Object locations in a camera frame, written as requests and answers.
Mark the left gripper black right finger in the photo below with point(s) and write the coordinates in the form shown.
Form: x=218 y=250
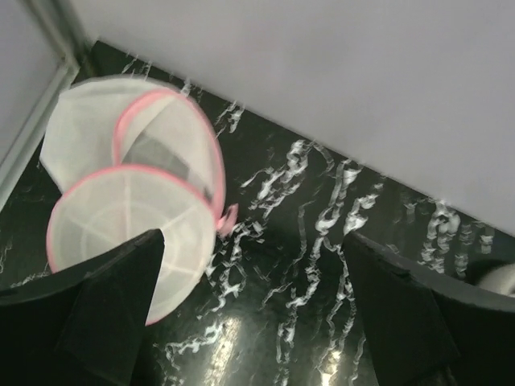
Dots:
x=427 y=328

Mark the white pink-trimmed mesh laundry bag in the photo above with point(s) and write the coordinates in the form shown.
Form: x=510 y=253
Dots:
x=129 y=155

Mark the white grey headset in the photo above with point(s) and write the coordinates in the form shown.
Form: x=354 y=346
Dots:
x=493 y=276

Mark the aluminium left corner post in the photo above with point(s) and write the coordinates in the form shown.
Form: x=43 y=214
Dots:
x=43 y=45

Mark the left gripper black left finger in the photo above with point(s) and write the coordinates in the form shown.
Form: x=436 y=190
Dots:
x=83 y=325

